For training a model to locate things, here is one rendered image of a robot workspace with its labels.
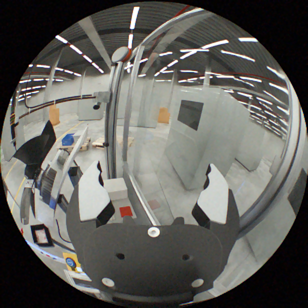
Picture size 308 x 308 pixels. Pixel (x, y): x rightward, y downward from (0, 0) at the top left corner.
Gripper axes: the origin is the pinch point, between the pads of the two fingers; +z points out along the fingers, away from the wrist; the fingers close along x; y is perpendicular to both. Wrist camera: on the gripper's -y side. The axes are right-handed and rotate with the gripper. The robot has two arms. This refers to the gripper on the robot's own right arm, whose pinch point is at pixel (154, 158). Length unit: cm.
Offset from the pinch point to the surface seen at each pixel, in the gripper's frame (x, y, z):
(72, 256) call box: -30.3, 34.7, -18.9
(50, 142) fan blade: -73, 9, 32
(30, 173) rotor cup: -68, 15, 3
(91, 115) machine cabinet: -431, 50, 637
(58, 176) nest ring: -51, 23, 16
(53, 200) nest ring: -51, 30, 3
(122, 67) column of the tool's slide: -23, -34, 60
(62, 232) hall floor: -130, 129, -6
